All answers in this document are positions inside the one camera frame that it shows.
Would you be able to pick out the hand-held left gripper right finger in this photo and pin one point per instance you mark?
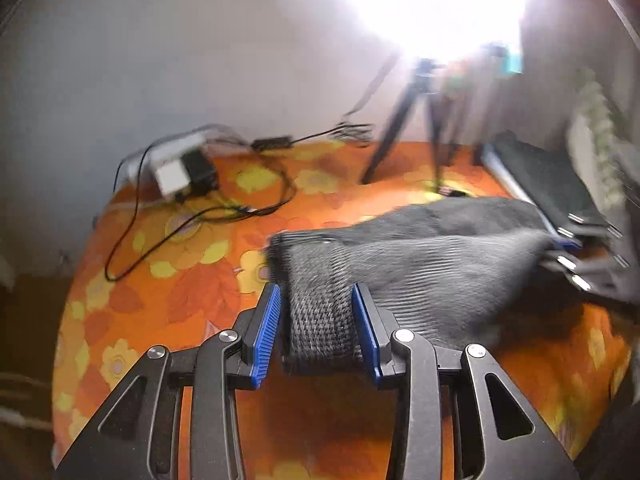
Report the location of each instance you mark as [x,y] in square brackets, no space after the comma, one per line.
[364,327]

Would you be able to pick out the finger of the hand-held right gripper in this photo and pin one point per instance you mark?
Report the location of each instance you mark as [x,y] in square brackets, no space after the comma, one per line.
[572,239]
[570,265]

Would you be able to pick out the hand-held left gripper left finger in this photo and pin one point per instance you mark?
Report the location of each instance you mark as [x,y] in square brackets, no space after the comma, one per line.
[266,332]

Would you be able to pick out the grey knitted pants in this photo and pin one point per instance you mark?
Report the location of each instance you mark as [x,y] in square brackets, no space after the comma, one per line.
[425,270]

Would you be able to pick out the black flat object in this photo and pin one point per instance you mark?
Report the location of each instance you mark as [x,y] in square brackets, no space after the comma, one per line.
[545,180]

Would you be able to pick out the white green patterned cloth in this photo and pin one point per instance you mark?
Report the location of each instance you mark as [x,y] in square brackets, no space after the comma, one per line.
[597,130]

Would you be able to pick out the orange floral blanket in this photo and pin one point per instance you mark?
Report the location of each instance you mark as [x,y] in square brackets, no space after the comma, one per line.
[165,280]

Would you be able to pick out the dark cloth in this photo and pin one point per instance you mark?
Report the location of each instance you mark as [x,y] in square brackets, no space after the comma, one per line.
[615,425]

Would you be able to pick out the black power adapter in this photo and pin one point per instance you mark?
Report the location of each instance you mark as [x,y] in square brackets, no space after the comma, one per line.
[201,172]

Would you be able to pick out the white power adapter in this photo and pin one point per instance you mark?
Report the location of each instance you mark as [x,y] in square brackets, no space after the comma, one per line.
[172,177]

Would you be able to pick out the small teal object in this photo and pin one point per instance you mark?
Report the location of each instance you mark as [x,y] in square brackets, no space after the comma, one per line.
[512,63]

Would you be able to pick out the black tripod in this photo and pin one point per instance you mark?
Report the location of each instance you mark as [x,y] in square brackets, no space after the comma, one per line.
[435,110]

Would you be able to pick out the slim black inline adapter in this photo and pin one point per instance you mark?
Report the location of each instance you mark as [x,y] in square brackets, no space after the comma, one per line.
[271,143]

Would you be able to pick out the white power strip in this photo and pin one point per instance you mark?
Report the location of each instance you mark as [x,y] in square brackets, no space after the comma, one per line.
[165,147]

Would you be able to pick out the bright lamp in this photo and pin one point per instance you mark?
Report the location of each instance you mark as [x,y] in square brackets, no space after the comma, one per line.
[425,5]

